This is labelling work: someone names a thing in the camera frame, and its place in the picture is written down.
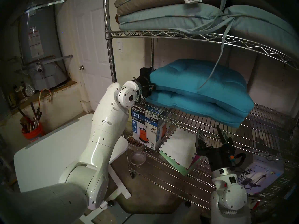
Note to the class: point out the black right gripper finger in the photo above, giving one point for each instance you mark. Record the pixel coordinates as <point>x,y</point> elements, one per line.
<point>200,140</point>
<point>225,140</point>

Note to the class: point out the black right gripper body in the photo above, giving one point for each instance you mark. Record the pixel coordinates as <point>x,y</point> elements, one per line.
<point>219,158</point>

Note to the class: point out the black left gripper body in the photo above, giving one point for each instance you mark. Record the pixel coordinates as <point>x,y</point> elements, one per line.
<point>144,80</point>

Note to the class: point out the teal tufted seat cushion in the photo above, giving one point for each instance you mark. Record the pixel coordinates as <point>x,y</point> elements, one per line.
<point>186,78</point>
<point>186,106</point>

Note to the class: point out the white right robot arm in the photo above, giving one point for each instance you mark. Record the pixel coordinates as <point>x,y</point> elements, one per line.
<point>231,197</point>

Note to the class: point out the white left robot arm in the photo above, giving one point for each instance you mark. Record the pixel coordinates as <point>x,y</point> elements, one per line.
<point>102,132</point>

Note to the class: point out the pale blue tie cushion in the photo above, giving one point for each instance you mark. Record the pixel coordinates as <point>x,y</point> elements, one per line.
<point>163,18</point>

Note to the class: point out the tan flat cushion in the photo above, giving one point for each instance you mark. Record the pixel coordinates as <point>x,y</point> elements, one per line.
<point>149,0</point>

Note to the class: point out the purple zigzag-edged paper sheet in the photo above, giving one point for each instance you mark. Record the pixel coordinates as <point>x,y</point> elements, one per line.
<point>197,159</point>

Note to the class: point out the white zigzag-edged paper sheet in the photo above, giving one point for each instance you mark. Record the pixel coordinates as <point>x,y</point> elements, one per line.
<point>179,148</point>

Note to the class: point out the utility pump cardboard box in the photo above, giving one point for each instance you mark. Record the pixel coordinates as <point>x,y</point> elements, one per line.
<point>142,127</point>

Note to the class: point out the white lamp product box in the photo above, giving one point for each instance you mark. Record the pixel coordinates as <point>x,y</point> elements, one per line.
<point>264,176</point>

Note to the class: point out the clear glass bowl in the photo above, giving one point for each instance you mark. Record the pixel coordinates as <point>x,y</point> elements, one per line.
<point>137,158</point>

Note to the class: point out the white panel door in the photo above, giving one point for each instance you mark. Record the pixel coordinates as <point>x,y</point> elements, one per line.
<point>91,39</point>

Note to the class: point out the dark LED product box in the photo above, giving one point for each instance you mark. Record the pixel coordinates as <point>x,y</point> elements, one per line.
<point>285,181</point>

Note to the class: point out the grey water heater tank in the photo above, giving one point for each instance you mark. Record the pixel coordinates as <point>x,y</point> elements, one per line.
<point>44,53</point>

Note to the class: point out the crumpled aluminium foil ball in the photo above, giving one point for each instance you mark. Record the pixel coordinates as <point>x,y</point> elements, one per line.
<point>29,90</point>

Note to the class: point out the white folding table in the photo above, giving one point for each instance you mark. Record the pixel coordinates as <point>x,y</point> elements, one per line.
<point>51,151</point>

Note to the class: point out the orange plastic bucket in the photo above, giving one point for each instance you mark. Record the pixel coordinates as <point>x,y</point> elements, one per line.
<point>35,134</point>

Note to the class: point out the white wall light switch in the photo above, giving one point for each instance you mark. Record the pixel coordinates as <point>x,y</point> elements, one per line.
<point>120,46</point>

